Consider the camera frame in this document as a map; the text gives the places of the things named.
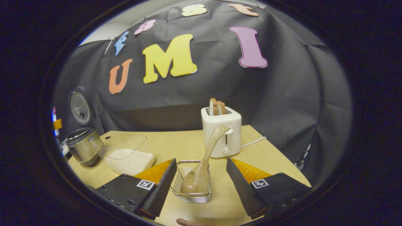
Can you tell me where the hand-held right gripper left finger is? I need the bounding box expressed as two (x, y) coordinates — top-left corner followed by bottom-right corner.
(96, 158), (177, 220)

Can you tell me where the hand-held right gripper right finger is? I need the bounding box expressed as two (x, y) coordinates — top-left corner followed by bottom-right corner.
(226, 158), (312, 219)

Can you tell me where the metal wire chopstick holder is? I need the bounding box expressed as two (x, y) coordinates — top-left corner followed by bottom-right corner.
(170, 160), (212, 204)

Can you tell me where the black and silver rice cooker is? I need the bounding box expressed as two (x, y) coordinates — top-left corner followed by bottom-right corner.
(64, 86), (106, 167)

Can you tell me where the wooden spoon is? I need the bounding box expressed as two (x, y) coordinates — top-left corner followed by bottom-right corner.
(180, 125), (230, 194)

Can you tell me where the computer monitor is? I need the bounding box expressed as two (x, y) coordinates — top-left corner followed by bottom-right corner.
(51, 107), (60, 137)

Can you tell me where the clear plastic container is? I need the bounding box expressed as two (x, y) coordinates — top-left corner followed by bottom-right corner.
(96, 134), (156, 176)

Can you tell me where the white toaster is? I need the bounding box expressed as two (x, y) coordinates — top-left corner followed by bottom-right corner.
(201, 106), (242, 158)

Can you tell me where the white toaster cable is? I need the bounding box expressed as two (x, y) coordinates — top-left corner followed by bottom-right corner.
(240, 136), (267, 148)

